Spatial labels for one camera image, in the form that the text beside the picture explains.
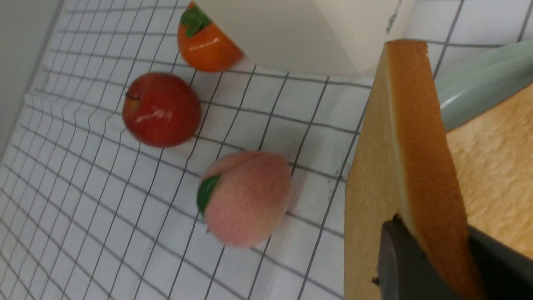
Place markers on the red apple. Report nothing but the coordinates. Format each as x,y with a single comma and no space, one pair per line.
161,110

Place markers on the pink peach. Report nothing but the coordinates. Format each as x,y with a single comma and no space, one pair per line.
244,196

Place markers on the white checkered tablecloth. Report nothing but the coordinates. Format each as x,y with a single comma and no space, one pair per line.
88,213

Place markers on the orange persimmon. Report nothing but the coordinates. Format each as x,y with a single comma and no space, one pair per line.
203,45

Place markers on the pale green plate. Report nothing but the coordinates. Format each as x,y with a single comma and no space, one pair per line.
476,86

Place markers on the cream white toaster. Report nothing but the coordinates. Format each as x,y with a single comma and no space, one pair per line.
320,37

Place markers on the toast slice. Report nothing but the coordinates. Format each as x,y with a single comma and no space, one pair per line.
402,165
493,156

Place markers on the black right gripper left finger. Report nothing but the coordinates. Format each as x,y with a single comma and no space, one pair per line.
403,271

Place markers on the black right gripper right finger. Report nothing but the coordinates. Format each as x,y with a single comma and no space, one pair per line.
506,273

